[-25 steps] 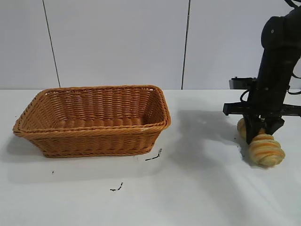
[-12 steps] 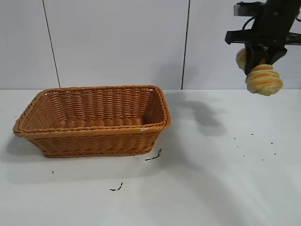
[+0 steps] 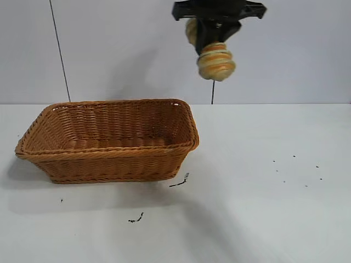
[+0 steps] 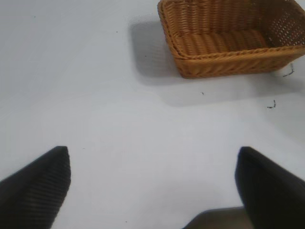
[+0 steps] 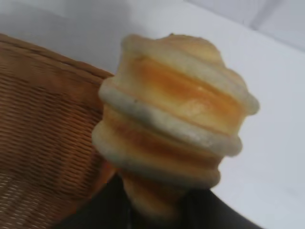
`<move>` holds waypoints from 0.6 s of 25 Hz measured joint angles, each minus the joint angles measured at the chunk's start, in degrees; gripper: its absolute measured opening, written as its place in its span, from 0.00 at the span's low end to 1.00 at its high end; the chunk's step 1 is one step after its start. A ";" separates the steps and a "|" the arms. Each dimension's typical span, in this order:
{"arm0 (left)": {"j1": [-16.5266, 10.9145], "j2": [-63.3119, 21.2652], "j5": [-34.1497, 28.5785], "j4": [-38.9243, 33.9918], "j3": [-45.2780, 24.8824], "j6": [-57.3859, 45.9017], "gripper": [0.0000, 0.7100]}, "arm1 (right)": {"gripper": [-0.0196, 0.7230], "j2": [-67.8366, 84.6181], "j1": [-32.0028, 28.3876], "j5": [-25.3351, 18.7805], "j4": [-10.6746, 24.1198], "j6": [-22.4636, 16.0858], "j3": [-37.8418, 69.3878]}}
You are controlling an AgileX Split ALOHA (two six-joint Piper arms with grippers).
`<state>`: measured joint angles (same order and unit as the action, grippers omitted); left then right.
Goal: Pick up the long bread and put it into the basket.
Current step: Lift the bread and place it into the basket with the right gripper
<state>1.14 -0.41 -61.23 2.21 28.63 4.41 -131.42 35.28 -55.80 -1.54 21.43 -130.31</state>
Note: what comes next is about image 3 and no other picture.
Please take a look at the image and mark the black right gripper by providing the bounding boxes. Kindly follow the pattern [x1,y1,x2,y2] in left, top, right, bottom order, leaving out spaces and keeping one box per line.
[172,0,268,56]

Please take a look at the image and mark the brown woven wicker basket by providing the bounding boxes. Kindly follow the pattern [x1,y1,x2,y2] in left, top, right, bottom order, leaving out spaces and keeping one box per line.
[15,98,201,185]

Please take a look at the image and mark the long striped bread loaf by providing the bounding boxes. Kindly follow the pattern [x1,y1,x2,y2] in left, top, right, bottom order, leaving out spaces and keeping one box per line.
[184,18,237,82]

